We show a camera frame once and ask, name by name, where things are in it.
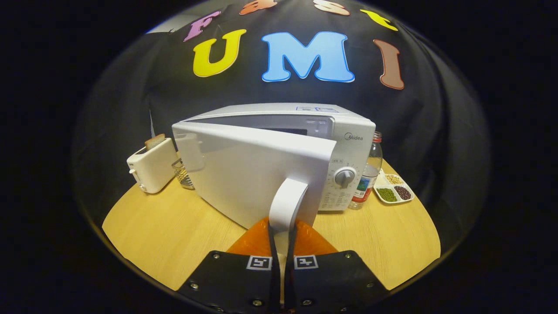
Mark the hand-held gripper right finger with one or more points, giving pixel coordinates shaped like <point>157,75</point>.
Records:
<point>290,283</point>

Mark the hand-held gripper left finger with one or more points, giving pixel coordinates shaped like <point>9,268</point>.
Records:
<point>274,283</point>

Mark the white microwave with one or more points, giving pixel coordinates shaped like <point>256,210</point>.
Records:
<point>244,174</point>

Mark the clear bottle with red cap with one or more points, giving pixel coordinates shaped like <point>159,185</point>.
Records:
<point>368,174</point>

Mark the white divided dish of beans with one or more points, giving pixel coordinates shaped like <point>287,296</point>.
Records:
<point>392,189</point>

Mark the white toaster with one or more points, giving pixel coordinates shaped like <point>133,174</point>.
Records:
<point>152,170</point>

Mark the toast slice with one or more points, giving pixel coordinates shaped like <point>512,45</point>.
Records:
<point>154,141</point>

